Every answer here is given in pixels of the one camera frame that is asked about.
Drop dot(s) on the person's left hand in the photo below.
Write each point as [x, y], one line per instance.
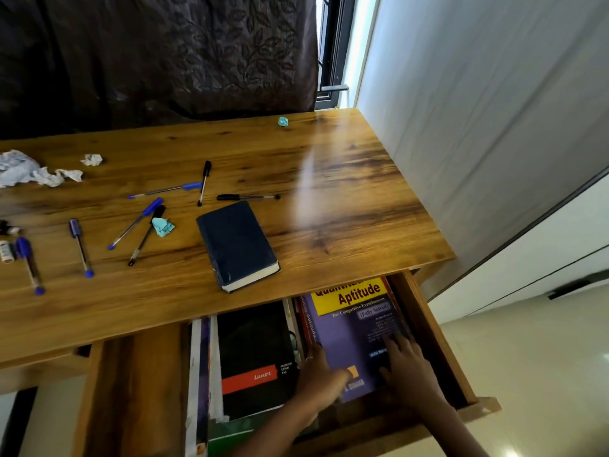
[319, 385]

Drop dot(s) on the person's right hand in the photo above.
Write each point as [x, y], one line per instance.
[414, 380]

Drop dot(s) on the purple yellow thick book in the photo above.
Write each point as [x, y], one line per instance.
[342, 337]

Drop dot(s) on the black spiral notebook red label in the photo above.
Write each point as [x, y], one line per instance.
[252, 342]

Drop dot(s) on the green cyclist cover notebook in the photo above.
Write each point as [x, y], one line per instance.
[228, 437]

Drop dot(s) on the white purple notebook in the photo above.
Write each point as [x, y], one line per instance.
[203, 376]

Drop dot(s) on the small dark blue book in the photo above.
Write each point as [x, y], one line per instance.
[235, 242]

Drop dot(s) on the wooden drawer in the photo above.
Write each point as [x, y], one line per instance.
[138, 390]

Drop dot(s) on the black capped ballpoint pen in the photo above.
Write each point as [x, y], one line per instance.
[206, 168]
[228, 197]
[158, 212]

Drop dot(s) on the tiny teal paper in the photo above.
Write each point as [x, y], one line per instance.
[283, 121]

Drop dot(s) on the small white paper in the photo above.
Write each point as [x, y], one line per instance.
[92, 159]

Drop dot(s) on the white cylindrical battery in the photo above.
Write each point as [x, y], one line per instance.
[6, 252]

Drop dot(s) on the twisted white paper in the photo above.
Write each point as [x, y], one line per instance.
[47, 177]

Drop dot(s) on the small black white object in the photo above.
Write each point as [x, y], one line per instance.
[7, 228]

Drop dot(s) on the large white paper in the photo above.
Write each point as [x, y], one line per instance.
[16, 168]

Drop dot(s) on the person's right forearm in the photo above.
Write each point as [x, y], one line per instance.
[457, 435]

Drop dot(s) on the person's left forearm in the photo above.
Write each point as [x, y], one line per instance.
[271, 435]

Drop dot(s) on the white cabinet panel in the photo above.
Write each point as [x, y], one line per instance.
[523, 261]

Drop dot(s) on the black baseboard strip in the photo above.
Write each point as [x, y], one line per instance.
[19, 423]

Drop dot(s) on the dark brown leaf-patterned curtain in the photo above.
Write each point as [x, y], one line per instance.
[142, 52]

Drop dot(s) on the black window frame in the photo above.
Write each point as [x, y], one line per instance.
[335, 42]

